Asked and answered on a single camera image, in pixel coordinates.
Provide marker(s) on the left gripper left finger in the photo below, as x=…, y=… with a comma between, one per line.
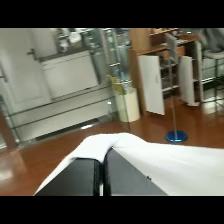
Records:
x=76, y=178

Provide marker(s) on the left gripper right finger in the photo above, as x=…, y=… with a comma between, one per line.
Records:
x=123, y=178

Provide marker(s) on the white shirt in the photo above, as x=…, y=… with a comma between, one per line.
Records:
x=186, y=170

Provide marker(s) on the blue floor stand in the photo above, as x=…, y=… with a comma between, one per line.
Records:
x=176, y=136

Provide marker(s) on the white round bin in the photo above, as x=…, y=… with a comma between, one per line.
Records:
x=130, y=106

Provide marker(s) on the wooden shelf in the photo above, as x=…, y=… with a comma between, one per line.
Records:
x=140, y=40

